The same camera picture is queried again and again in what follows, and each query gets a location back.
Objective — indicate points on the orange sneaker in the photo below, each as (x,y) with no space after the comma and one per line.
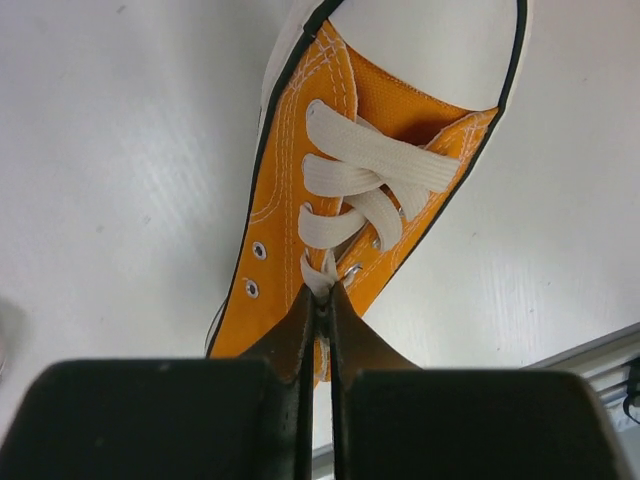
(372,115)

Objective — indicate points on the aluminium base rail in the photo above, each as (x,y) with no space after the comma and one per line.
(610,366)

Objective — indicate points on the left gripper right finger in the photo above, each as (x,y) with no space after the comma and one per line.
(395,420)

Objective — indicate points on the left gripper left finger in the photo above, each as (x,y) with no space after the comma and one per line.
(248,417)

